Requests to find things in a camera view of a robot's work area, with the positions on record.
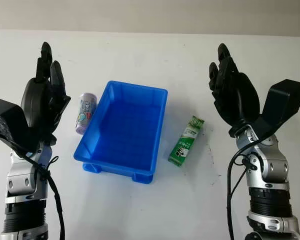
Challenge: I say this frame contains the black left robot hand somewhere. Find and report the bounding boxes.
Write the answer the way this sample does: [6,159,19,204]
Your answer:
[21,41,72,148]

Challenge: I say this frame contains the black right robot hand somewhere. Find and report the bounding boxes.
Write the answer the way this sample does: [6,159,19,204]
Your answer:
[208,43,262,136]

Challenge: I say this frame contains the purple printed can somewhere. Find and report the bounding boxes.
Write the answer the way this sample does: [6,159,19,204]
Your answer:
[75,92,97,136]

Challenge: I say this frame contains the green toothpaste box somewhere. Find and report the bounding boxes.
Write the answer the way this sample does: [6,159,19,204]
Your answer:
[167,115,206,167]

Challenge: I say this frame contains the blue plastic tray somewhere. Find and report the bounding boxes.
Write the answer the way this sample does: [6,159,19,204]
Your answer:
[72,80,169,185]

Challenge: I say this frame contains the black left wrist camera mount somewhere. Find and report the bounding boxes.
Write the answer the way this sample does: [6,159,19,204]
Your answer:
[0,98,42,159]

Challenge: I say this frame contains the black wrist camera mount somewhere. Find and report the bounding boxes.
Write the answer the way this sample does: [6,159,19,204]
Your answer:
[254,79,300,138]
[0,98,42,159]

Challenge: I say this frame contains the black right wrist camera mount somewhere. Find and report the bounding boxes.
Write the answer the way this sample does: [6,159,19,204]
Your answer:
[254,79,300,138]

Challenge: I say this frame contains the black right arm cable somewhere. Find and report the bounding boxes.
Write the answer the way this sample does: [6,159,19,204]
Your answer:
[225,134,267,240]

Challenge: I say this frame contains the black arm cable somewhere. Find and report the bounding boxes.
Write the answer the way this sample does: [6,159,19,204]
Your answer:
[225,134,267,240]
[13,143,66,240]

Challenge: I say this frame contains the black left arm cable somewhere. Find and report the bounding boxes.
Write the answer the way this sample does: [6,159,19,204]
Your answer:
[13,143,66,240]

